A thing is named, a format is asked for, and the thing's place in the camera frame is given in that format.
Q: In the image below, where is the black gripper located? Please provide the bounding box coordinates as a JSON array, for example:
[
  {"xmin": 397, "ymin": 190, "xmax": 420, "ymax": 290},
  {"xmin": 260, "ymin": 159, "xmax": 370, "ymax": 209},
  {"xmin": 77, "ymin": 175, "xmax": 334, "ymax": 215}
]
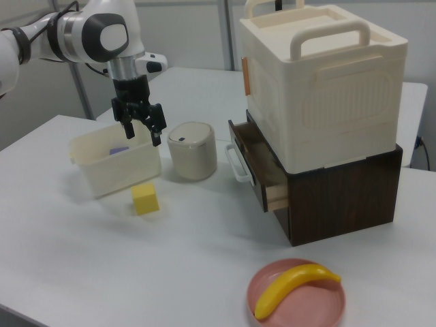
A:
[{"xmin": 110, "ymin": 76, "xmax": 168, "ymax": 147}]

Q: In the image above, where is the dark wood drawer cabinet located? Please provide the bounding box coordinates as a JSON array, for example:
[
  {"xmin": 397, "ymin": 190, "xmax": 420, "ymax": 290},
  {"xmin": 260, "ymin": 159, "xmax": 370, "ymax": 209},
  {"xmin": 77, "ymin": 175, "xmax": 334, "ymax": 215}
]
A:
[{"xmin": 245, "ymin": 109, "xmax": 403, "ymax": 247}]

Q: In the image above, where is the cream plastic bin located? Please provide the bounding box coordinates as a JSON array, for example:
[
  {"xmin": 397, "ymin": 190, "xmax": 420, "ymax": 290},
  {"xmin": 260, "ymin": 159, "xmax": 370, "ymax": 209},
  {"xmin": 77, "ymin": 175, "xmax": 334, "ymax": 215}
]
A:
[{"xmin": 69, "ymin": 122, "xmax": 162, "ymax": 200}]

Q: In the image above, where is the beige mini trash can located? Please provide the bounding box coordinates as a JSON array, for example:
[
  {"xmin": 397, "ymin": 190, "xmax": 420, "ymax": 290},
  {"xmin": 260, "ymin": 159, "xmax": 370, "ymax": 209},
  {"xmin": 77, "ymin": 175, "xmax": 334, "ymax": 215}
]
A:
[{"xmin": 166, "ymin": 121, "xmax": 218, "ymax": 181}]

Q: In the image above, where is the yellow cube block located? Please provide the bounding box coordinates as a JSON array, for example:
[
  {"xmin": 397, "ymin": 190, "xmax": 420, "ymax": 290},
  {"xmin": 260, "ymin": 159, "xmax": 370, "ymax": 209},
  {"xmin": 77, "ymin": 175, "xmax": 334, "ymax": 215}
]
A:
[{"xmin": 131, "ymin": 183, "xmax": 160, "ymax": 217}]

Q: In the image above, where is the cream plastic storage box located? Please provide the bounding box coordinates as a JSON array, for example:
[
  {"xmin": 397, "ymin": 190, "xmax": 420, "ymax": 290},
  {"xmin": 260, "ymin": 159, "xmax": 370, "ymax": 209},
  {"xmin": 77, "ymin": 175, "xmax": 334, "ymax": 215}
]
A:
[{"xmin": 238, "ymin": 0, "xmax": 409, "ymax": 174}]

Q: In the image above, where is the yellow toy banana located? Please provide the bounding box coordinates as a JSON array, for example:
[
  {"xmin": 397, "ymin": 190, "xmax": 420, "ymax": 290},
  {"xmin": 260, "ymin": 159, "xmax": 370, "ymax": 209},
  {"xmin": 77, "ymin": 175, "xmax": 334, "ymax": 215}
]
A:
[{"xmin": 254, "ymin": 263, "xmax": 342, "ymax": 321}]

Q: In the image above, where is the pink plate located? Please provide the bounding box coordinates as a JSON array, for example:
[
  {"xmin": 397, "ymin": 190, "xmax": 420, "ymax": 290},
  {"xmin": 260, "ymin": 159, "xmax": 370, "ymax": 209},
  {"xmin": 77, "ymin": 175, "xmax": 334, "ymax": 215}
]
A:
[{"xmin": 246, "ymin": 258, "xmax": 347, "ymax": 327}]

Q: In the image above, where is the dark wood drawer white handle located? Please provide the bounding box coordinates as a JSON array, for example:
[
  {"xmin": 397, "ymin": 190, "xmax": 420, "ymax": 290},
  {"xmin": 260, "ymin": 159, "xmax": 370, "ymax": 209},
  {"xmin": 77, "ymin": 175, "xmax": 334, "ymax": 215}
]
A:
[{"xmin": 224, "ymin": 119, "xmax": 290, "ymax": 213}]

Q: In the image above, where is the black cable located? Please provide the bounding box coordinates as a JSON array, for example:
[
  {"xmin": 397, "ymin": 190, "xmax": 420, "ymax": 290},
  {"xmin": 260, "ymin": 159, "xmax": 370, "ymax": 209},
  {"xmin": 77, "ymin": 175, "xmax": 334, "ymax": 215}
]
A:
[{"xmin": 416, "ymin": 136, "xmax": 431, "ymax": 170}]

